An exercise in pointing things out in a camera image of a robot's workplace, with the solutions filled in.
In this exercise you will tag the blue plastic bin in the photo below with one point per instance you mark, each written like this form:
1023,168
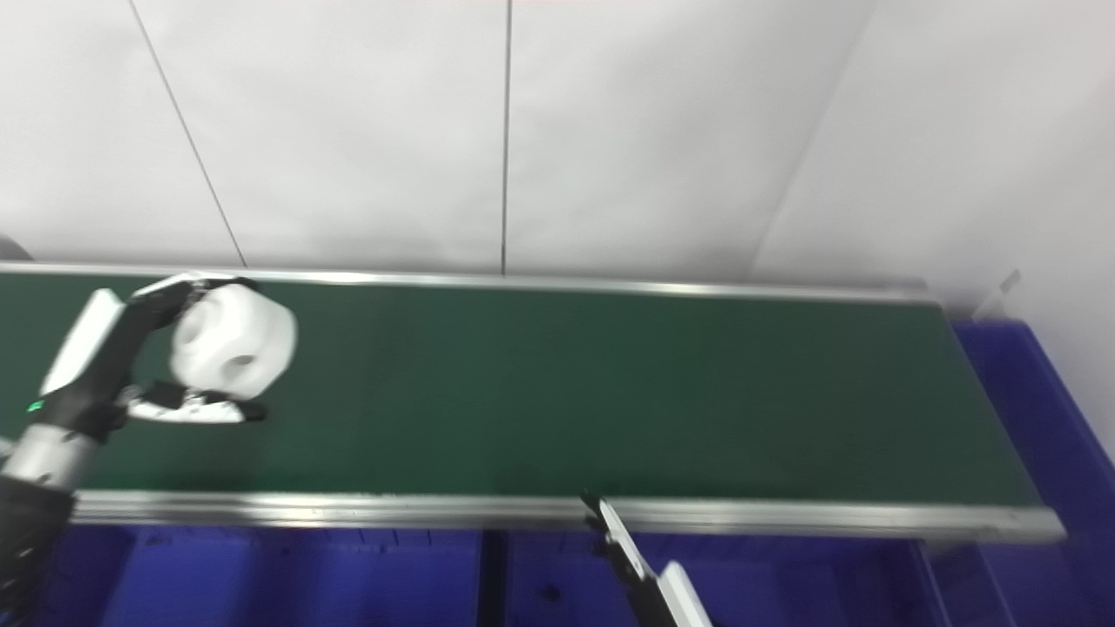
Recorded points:
261,583
1045,418
784,588

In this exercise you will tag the thin white black rod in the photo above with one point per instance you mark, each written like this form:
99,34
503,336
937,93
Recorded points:
997,294

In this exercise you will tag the white round plastic part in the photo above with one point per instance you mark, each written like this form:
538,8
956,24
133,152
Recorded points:
235,335

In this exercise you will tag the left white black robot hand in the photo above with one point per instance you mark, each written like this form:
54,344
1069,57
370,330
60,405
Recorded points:
96,366

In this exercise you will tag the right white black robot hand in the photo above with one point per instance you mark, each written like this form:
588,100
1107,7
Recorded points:
658,596

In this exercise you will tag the small black part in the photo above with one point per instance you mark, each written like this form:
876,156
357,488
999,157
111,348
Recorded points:
550,595

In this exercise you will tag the green conveyor belt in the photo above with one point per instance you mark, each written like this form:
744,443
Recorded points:
348,509
610,392

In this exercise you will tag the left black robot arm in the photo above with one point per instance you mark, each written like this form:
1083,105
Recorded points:
35,488

